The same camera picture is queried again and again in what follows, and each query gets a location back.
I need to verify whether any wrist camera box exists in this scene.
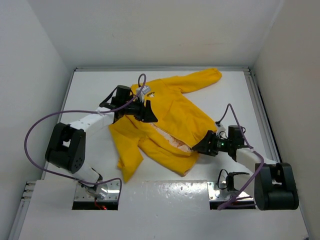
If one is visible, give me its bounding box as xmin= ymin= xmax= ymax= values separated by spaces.
xmin=215 ymin=121 xmax=226 ymax=137
xmin=136 ymin=85 xmax=151 ymax=102

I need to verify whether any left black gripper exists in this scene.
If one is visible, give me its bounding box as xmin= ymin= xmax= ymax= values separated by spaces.
xmin=122 ymin=96 xmax=158 ymax=122

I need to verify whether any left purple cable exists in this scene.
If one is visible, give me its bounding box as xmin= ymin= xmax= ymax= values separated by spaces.
xmin=23 ymin=73 xmax=148 ymax=198

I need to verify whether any metal base plate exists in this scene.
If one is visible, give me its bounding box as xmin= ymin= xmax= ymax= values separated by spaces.
xmin=74 ymin=182 xmax=120 ymax=202
xmin=207 ymin=181 xmax=253 ymax=202

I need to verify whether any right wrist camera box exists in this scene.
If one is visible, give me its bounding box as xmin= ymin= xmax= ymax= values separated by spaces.
xmin=215 ymin=121 xmax=226 ymax=137

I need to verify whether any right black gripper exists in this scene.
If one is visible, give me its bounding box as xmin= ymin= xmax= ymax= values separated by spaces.
xmin=191 ymin=130 xmax=231 ymax=157

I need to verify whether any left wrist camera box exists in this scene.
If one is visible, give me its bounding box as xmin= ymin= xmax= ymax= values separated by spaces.
xmin=136 ymin=85 xmax=151 ymax=102

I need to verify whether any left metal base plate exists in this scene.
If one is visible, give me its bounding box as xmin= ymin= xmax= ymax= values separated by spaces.
xmin=74 ymin=182 xmax=120 ymax=202

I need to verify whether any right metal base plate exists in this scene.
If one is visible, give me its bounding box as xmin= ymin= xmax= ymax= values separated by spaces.
xmin=207 ymin=181 xmax=253 ymax=202

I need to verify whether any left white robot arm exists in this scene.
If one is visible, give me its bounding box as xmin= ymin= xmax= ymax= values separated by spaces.
xmin=45 ymin=85 xmax=158 ymax=188

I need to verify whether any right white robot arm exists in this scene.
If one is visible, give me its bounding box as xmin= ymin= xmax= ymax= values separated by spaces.
xmin=192 ymin=125 xmax=299 ymax=211

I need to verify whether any yellow zip-up jacket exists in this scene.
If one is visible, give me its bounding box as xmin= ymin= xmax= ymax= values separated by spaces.
xmin=109 ymin=68 xmax=222 ymax=182

